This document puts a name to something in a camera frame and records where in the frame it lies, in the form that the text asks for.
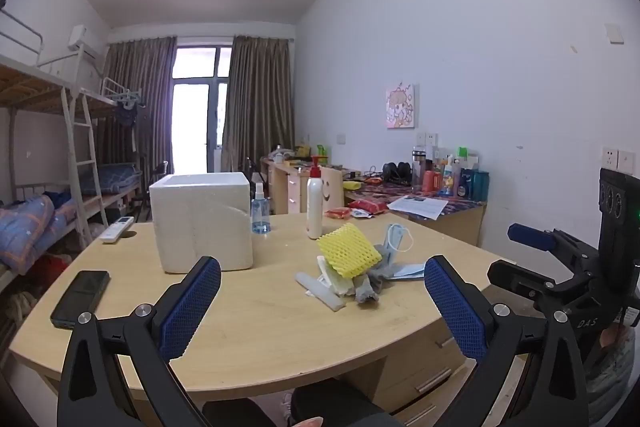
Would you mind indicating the row of toiletry bottles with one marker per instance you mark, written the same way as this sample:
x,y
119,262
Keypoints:
x,y
470,184

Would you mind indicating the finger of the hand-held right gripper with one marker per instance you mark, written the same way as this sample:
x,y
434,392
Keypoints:
x,y
520,277
530,237

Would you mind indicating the white foam box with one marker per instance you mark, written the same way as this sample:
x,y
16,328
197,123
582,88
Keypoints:
x,y
200,217

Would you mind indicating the teal clothes hanger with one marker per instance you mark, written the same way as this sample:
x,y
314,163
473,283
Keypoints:
x,y
127,96

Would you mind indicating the black headphones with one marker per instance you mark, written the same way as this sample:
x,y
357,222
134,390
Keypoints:
x,y
396,172

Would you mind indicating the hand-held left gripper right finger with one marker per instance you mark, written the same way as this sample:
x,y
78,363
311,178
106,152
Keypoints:
x,y
455,307

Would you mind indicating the desk with patterned cloth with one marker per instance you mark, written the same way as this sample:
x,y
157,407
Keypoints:
x,y
460,217

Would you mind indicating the metal bunk bed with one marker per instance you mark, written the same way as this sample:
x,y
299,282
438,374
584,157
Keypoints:
x,y
30,87

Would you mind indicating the blue orange quilt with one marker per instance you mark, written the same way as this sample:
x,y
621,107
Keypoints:
x,y
30,227

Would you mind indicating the yellow foam net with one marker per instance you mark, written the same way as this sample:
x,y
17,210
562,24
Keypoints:
x,y
350,249

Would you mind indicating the white translucent stick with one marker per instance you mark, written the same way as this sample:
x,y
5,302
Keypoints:
x,y
322,294

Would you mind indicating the wooden table drawers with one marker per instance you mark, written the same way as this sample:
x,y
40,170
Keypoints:
x,y
425,377

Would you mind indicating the orange red snack packet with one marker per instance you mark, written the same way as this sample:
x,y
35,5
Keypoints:
x,y
339,213

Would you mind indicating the white air conditioner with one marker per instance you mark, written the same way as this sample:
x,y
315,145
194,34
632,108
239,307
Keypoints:
x,y
82,39

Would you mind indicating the black phone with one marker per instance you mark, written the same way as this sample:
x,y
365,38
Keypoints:
x,y
82,297

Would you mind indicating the dark hanging clothes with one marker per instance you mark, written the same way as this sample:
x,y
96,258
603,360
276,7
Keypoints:
x,y
127,117

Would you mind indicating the pile of desk clutter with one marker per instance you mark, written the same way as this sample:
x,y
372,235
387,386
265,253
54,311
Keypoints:
x,y
295,156

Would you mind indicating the yellow item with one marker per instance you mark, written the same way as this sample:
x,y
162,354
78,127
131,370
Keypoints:
x,y
352,186

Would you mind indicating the brown curtain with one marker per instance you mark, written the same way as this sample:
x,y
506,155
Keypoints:
x,y
257,107
145,77

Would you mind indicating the glass balcony door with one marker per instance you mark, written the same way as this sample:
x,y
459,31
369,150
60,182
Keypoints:
x,y
192,122

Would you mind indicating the white bed ladder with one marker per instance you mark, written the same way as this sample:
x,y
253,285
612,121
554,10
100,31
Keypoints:
x,y
85,162

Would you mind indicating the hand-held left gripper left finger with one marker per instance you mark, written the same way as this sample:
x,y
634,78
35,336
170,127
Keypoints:
x,y
192,307

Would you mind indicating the blue face mask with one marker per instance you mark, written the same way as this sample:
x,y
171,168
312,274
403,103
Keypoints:
x,y
400,239

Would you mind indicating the red bag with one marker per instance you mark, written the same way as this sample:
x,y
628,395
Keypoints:
x,y
50,267

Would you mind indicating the blue plaid bedding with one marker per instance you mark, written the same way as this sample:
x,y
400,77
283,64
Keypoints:
x,y
112,177

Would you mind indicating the green and white plastic packet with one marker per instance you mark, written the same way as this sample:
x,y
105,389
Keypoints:
x,y
325,264

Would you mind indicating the person's right forearm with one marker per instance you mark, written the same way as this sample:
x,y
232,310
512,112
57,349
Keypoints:
x,y
612,377

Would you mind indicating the white snack packet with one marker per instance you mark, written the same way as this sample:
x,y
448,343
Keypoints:
x,y
361,213

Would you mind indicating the white wall socket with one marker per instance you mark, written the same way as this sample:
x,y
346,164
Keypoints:
x,y
426,139
617,159

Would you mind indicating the wooden desk with drawers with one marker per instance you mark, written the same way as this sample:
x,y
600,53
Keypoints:
x,y
287,192

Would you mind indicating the person's right hand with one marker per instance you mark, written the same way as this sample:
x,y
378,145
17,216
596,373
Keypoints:
x,y
611,338

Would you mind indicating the white pump bottle red cap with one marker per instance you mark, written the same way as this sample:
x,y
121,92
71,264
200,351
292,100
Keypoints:
x,y
315,207

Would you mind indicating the blue spray bottle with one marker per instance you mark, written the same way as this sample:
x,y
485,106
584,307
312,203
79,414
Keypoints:
x,y
260,217

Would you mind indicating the grey sock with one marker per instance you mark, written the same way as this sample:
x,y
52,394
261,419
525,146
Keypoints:
x,y
387,267
365,294

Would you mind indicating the clear water bottle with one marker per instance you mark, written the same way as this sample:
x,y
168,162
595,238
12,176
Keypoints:
x,y
418,169

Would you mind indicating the black folding chair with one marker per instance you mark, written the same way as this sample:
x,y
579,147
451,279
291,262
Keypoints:
x,y
159,169

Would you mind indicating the white remote control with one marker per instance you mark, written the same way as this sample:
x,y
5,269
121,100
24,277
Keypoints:
x,y
117,229

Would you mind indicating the wooden chair with smiley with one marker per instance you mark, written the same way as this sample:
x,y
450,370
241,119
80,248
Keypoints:
x,y
332,187

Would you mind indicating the printed paper sheet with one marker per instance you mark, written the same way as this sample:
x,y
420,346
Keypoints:
x,y
417,207

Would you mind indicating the pink cartoon wall picture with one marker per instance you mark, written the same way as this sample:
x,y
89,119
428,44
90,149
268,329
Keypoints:
x,y
400,106

